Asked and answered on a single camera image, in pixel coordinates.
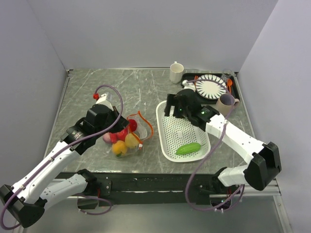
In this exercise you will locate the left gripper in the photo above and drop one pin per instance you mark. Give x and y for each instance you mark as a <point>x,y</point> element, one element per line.
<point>121,124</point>

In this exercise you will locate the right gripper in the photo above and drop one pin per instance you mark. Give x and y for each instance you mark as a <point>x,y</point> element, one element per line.
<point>171,101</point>

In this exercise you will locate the red apple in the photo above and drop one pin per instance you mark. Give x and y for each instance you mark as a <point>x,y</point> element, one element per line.
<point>122,134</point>

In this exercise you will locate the red wrinkled fruit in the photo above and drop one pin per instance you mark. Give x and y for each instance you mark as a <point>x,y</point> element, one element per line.
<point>132,125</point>

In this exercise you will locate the orange fruit with leaf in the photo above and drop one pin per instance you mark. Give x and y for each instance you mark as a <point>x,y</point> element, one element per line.
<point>119,148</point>

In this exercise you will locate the clear zip top bag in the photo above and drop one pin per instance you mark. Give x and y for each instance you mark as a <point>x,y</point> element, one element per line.
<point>144,131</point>

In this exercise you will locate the yellow lemon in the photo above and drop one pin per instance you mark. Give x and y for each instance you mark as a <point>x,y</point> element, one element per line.
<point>132,141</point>

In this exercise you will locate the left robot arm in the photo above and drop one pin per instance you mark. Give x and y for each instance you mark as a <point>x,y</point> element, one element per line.
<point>28,199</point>

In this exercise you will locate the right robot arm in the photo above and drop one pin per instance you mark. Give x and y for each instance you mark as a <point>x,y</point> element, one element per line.
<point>262,160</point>

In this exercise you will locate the white perforated basket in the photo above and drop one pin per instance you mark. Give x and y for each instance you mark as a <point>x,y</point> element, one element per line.
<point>175,133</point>

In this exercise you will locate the white mug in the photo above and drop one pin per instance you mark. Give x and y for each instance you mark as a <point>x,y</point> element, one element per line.
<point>176,72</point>

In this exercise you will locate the striped white plate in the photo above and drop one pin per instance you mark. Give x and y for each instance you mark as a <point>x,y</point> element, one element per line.
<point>210,86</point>

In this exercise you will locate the green bitter gourd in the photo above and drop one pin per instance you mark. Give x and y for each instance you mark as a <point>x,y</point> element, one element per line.
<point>188,148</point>

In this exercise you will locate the beige mug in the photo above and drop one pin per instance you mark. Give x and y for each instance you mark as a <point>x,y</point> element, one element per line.
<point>223,104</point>

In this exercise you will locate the orange spoon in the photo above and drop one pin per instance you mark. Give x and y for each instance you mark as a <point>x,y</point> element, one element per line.
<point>229,85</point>

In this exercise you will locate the clear glass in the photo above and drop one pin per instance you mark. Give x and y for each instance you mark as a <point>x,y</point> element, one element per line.
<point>226,74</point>

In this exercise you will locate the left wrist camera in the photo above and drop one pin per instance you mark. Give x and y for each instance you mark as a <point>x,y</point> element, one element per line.
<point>104,99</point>

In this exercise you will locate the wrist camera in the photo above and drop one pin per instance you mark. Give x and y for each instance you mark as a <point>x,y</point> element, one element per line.
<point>104,99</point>
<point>187,85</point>

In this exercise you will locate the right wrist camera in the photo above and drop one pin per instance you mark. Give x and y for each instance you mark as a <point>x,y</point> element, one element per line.
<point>187,85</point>

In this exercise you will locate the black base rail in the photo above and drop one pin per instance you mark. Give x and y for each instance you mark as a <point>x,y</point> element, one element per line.
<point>130,188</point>

